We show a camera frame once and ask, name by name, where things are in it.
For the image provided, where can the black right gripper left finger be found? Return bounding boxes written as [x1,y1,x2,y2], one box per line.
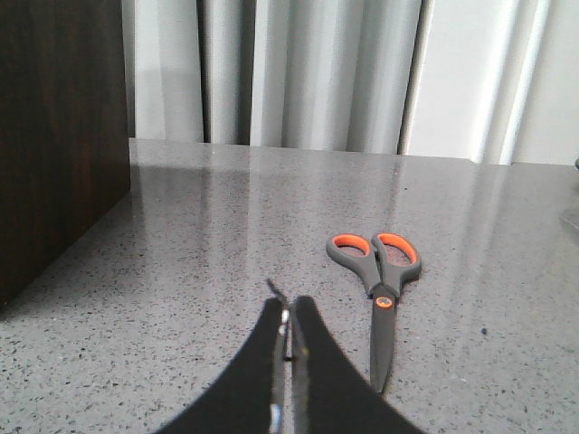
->
[159,298,283,433]

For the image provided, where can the white pleated curtain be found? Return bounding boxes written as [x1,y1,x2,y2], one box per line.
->
[121,1,578,165]

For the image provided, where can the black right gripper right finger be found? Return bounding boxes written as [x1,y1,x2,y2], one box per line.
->
[291,297,420,434]

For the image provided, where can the dark wooden drawer cabinet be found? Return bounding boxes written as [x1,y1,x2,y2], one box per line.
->
[1,1,130,303]

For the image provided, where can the grey orange scissors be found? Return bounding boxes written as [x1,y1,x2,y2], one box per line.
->
[326,232,422,393]

